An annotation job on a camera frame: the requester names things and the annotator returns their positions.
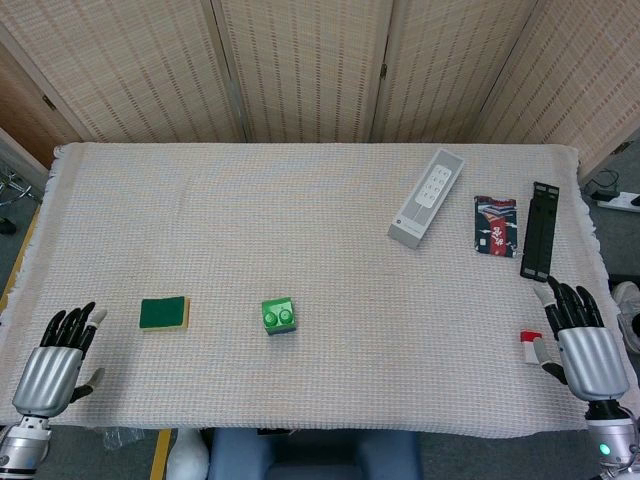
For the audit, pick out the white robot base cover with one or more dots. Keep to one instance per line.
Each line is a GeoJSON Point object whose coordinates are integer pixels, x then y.
{"type": "Point", "coordinates": [187, 457]}

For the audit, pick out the long white grey box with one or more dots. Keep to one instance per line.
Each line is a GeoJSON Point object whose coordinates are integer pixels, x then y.
{"type": "Point", "coordinates": [427, 200]}

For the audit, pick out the chrome chair base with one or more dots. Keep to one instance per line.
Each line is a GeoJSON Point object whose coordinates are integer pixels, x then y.
{"type": "Point", "coordinates": [12, 192]}

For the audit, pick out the white power strip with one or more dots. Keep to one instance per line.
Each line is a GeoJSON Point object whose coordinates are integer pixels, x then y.
{"type": "Point", "coordinates": [620, 201]}

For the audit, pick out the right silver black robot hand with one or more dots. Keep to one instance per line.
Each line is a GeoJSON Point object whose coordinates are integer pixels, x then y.
{"type": "Point", "coordinates": [592, 362]}

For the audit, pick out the white woven tablecloth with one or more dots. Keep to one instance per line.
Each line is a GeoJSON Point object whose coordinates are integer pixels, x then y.
{"type": "Point", "coordinates": [320, 210]}

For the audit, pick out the black folding stand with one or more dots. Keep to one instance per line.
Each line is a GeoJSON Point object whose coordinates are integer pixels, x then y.
{"type": "Point", "coordinates": [540, 230]}

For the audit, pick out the red white eraser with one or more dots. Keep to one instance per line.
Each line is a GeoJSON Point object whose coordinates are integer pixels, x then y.
{"type": "Point", "coordinates": [527, 336]}

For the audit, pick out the green toy block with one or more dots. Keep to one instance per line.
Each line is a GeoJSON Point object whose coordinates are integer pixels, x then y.
{"type": "Point", "coordinates": [279, 316]}

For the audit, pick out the dark patterned card pack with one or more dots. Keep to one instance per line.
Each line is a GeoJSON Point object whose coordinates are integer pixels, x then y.
{"type": "Point", "coordinates": [495, 227]}

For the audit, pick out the clear plastic bag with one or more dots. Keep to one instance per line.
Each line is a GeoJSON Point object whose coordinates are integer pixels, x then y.
{"type": "Point", "coordinates": [120, 439]}

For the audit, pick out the green yellow sponge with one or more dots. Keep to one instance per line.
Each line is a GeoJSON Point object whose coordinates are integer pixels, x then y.
{"type": "Point", "coordinates": [162, 313]}

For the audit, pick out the blue padded seat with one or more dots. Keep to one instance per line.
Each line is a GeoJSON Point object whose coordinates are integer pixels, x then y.
{"type": "Point", "coordinates": [315, 457]}

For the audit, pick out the beige woven folding screen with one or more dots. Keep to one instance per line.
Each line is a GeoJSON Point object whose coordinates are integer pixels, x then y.
{"type": "Point", "coordinates": [310, 70]}

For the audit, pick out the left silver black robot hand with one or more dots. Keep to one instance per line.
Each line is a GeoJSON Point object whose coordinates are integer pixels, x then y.
{"type": "Point", "coordinates": [47, 372]}

